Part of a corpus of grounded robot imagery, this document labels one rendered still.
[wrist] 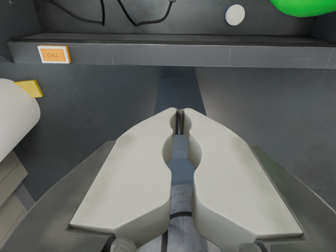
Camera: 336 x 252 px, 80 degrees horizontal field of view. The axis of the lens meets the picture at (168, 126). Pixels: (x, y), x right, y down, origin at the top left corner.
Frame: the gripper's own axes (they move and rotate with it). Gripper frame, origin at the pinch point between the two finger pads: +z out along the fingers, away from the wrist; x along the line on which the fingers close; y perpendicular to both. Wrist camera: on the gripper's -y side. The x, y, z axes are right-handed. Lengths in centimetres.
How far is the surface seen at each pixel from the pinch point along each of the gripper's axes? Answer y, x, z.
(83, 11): -3.4, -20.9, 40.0
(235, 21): -1.9, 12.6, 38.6
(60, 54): 2.9, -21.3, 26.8
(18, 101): 52, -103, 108
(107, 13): -3.1, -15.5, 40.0
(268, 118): 69, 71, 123
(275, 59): 3.5, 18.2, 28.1
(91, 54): 3.2, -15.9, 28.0
